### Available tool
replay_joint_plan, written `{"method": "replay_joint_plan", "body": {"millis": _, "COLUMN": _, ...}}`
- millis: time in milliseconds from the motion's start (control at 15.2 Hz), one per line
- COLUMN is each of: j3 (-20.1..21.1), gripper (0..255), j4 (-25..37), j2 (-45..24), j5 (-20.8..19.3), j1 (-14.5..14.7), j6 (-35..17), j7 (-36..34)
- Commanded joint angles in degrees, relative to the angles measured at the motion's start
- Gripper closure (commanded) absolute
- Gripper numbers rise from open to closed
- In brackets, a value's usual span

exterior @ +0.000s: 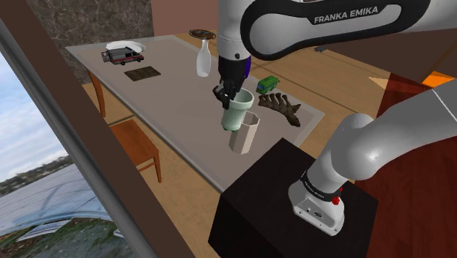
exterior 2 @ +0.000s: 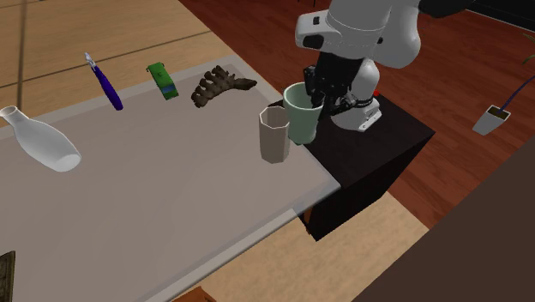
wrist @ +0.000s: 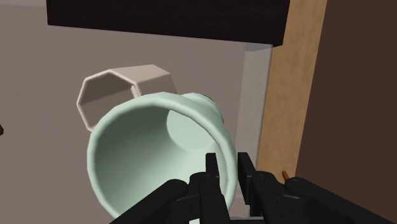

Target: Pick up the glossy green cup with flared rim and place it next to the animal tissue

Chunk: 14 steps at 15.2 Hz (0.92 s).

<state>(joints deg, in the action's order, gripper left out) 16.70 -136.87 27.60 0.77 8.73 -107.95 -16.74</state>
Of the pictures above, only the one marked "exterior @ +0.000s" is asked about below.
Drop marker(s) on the white plate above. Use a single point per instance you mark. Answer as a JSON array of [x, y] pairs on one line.
[[125, 45]]

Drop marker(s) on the white bottle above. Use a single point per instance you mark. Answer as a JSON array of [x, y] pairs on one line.
[[203, 64]]

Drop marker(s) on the beige hexagonal cup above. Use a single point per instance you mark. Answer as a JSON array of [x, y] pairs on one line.
[[244, 137]]

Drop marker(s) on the green toy bus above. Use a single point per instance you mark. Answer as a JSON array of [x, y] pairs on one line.
[[267, 85]]

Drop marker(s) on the brown wooden chair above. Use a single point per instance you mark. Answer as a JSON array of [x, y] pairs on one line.
[[134, 143]]

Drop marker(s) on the dark brown round plate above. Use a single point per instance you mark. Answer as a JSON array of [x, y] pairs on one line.
[[200, 34]]

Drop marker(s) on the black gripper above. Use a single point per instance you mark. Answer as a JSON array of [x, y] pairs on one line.
[[232, 69]]

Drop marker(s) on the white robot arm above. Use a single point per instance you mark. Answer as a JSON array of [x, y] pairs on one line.
[[378, 143]]

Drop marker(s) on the pale green cup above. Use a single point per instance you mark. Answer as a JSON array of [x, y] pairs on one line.
[[235, 112]]

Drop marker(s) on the grey toy ambulance van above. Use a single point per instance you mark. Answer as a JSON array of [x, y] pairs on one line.
[[123, 56]]

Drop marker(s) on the black robot stand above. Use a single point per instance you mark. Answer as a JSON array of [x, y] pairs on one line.
[[257, 200]]

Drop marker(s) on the dark brown rectangular mat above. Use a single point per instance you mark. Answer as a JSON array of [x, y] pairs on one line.
[[142, 73]]

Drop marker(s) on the grey table with wooden legs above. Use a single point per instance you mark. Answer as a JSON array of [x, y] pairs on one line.
[[175, 107]]

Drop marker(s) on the window with brown frame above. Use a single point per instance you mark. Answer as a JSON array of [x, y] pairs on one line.
[[42, 143]]

